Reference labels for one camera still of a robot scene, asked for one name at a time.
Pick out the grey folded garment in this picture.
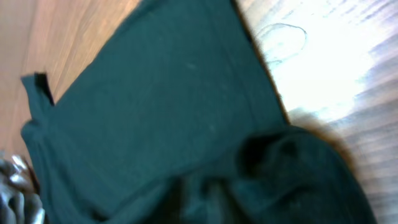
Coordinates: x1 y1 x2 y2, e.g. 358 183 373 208
1 153 47 224

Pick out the black t-shirt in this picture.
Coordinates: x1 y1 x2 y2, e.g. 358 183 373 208
21 0 376 223

